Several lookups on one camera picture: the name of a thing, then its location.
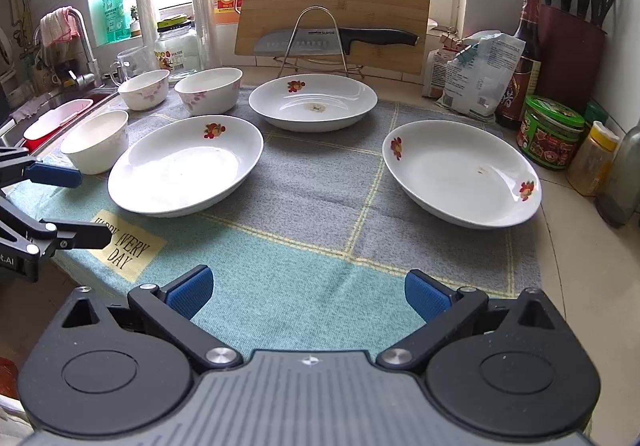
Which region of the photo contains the black handled kitchen knife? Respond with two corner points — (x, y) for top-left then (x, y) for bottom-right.
(252, 27), (420, 56)

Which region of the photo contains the white printed food packet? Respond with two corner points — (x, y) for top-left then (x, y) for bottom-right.
(435, 34), (526, 119)

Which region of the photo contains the pink cloth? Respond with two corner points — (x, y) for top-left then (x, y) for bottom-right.
(40, 6), (81, 47)

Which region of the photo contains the clear glass bottle red cap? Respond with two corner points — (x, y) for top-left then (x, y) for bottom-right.
(596, 119), (640, 228)

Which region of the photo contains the clear glass mug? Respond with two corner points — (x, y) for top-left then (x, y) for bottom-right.
(109, 46), (148, 88)

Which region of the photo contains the brown knife block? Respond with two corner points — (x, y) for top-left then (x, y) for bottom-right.
(537, 4), (608, 114)

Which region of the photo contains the roll of plastic bags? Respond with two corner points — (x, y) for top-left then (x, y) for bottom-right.
(134, 0), (161, 72)

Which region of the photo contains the large white floral bowl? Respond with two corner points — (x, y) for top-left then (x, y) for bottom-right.
(174, 67), (244, 117)

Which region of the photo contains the dark soy sauce bottle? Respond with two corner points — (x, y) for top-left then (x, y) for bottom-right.
(495, 0), (543, 129)

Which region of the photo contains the metal wire rack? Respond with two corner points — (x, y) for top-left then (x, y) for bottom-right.
(272, 5), (366, 77)

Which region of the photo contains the yellow lidded spice jar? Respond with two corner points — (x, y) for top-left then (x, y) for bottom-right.
(566, 121), (621, 197)

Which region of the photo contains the small white floral bowl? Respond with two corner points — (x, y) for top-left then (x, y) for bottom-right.
(60, 110), (130, 175)
(117, 69), (171, 110)

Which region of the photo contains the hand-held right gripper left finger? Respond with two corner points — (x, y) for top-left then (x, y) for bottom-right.
(60, 265), (246, 374)

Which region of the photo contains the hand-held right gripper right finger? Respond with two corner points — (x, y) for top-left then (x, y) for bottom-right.
(375, 269), (571, 374)

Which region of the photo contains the green dish soap bottle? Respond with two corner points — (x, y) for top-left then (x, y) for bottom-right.
(101, 0), (132, 44)

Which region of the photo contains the red plastic basin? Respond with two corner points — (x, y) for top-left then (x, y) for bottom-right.
(22, 99), (96, 152)

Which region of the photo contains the small green capped jar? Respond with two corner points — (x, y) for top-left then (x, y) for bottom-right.
(584, 100), (610, 127)

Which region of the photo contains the metal faucet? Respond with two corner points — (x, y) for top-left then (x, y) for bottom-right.
(35, 9), (103, 87)

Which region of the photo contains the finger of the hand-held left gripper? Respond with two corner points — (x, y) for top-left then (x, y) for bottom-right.
(0, 199), (113, 259)
(0, 146), (83, 189)

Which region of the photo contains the white floral plate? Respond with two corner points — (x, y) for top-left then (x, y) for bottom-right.
(107, 115), (265, 218)
(248, 74), (379, 133)
(382, 119), (543, 230)

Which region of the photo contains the glass jar with printed label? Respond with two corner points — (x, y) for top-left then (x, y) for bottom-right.
(154, 16), (205, 81)

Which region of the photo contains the stack of clear plastic cups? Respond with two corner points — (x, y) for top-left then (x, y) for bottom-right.
(187, 0), (221, 72)

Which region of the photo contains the metal binder clip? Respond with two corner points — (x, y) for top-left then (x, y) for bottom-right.
(431, 19), (463, 50)

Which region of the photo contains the grey and teal checked cloth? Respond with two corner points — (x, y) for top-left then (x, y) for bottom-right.
(5, 85), (543, 362)

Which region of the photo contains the green lidded sauce jar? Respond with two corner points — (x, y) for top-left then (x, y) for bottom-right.
(516, 95), (586, 172)

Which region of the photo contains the white and red food packet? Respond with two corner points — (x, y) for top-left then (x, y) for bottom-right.
(422, 46), (463, 100)

